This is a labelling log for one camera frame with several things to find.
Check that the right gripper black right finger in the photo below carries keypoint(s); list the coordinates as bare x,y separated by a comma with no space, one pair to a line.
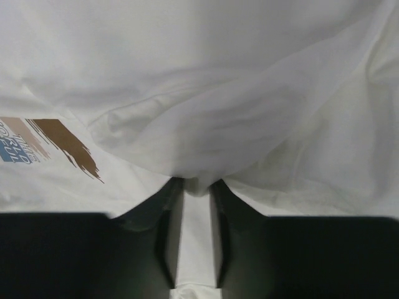
258,256

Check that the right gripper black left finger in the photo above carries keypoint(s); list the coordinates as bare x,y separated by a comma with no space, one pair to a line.
90,255

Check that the white printed t-shirt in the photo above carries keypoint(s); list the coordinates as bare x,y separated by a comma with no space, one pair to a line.
293,103

